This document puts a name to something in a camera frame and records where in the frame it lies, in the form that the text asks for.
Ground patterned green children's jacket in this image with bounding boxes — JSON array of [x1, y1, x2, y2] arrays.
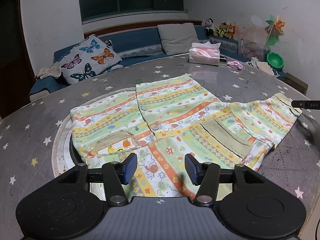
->
[[71, 75, 302, 198]]

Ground small brown wooden stool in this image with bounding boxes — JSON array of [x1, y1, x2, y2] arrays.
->
[[283, 73, 308, 95]]

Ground round black induction cooktop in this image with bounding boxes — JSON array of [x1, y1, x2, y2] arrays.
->
[[69, 137, 84, 165]]

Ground green plastic bowl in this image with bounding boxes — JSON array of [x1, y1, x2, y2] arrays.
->
[[266, 52, 284, 71]]

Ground beige folded cloth on sofa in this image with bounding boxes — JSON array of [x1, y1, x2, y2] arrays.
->
[[250, 57, 274, 76]]

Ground clear plastic toy box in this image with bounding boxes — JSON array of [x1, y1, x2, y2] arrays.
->
[[238, 39, 270, 61]]

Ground grey star tablecloth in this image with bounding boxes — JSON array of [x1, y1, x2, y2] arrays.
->
[[1, 56, 319, 239]]

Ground colourful pinwheel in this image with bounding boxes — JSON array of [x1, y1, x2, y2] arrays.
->
[[265, 15, 285, 47]]

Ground orange fox plush toy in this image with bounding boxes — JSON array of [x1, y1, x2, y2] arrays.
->
[[225, 24, 236, 40]]

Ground pink tissue box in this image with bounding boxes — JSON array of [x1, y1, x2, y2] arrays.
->
[[189, 42, 221, 66]]

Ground yellow bear plush toy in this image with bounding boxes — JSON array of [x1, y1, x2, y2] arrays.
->
[[215, 22, 228, 38]]

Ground butterfly print pillow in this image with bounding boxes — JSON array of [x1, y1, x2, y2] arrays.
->
[[57, 35, 121, 85]]

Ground beige crumpled cloth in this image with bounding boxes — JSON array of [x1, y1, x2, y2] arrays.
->
[[35, 63, 62, 80]]

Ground panda plush toy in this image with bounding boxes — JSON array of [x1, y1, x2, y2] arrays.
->
[[204, 18, 218, 37]]

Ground blue sofa bench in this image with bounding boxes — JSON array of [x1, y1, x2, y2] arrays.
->
[[29, 25, 250, 102]]

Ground grey plain pillow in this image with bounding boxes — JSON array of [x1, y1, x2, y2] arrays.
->
[[157, 23, 199, 55]]

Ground pink hair tie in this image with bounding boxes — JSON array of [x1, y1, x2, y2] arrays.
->
[[227, 60, 244, 70]]

